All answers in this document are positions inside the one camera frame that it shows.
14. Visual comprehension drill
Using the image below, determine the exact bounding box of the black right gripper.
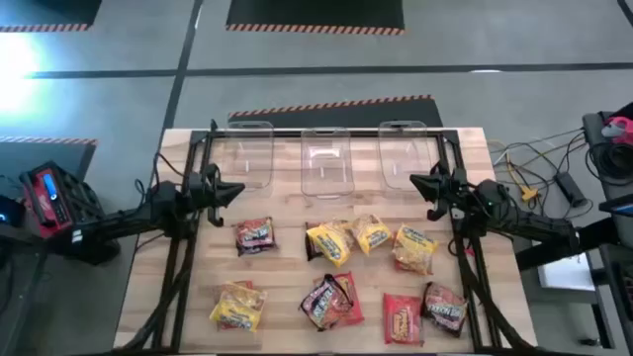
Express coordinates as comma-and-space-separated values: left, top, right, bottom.
408, 161, 470, 223

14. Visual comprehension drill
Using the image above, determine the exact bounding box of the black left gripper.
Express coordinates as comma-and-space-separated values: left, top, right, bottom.
189, 162, 246, 227

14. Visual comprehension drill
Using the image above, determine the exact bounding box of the yellow Maruchan noodle packet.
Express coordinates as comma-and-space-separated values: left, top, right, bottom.
209, 282, 268, 333
348, 213, 394, 256
306, 222, 353, 269
392, 222, 440, 277

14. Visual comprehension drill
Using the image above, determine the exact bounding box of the clear plastic bin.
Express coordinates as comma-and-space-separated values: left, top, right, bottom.
378, 120, 436, 192
300, 127, 356, 199
221, 121, 275, 192

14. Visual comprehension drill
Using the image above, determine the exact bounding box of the black hazard-striped floor mat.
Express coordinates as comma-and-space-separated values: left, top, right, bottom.
225, 0, 407, 37
0, 135, 99, 197
226, 93, 445, 130
0, 0, 104, 34

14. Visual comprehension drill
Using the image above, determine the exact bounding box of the black power brick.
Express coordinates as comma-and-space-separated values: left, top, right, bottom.
552, 170, 589, 209

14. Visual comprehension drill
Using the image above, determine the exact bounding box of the white board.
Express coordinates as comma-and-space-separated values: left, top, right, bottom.
536, 249, 597, 293

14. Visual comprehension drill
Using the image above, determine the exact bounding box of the red black tool case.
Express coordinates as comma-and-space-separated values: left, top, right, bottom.
18, 159, 107, 242

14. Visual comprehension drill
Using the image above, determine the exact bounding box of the dark side table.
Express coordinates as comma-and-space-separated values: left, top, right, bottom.
581, 101, 633, 204

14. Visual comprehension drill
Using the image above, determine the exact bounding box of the black support beam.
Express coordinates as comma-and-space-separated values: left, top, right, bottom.
513, 217, 622, 273

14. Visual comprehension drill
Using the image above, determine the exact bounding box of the dark screen device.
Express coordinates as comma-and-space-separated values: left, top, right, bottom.
597, 192, 633, 219

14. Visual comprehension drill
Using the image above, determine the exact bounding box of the red pink handheld device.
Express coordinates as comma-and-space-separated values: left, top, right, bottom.
599, 114, 633, 147

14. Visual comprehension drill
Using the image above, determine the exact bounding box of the black device with blue light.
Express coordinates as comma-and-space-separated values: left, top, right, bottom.
0, 193, 27, 229

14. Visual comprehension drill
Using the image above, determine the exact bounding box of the grey side stand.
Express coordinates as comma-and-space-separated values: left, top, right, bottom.
0, 227, 55, 356

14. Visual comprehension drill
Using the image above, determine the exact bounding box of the black aluminium frame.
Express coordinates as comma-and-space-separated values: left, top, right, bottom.
111, 118, 540, 356

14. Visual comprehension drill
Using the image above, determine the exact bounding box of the yellow extension cable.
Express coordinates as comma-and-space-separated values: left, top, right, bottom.
501, 147, 541, 203

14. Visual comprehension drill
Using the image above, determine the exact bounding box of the black floor cable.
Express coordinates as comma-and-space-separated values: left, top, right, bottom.
487, 127, 602, 224

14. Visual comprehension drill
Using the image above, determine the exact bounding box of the coiled black cable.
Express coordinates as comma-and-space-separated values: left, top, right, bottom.
585, 140, 633, 188

